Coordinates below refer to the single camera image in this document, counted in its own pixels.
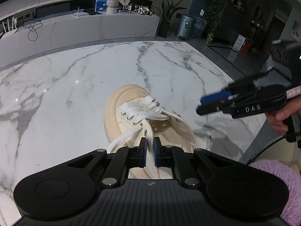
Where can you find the white wifi router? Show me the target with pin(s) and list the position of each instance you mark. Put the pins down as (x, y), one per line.
(9, 27)

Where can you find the cow pattern toys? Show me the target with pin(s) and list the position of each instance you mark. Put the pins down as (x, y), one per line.
(143, 10)

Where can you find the beige canvas shoe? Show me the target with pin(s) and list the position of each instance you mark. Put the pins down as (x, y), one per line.
(174, 131)

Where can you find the grey pedal trash bin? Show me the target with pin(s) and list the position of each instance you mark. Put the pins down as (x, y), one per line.
(184, 27)

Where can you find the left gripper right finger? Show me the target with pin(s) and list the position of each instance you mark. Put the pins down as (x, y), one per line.
(180, 163)

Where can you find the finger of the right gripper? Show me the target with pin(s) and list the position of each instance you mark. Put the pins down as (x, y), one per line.
(216, 107)
(239, 87)

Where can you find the white flat box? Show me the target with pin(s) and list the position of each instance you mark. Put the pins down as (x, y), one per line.
(79, 12)

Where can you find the water bottle jug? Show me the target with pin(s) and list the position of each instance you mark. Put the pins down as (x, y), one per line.
(199, 25)

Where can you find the purple fluffy garment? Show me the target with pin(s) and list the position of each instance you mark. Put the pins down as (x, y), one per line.
(286, 187)

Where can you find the person's right hand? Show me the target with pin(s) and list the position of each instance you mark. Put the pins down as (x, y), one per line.
(276, 118)

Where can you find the potted green plant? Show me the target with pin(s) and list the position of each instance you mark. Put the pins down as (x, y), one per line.
(167, 9)

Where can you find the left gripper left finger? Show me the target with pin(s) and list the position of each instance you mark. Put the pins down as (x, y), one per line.
(117, 165)

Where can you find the white shoelace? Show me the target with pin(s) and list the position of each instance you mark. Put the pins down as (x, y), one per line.
(148, 109)

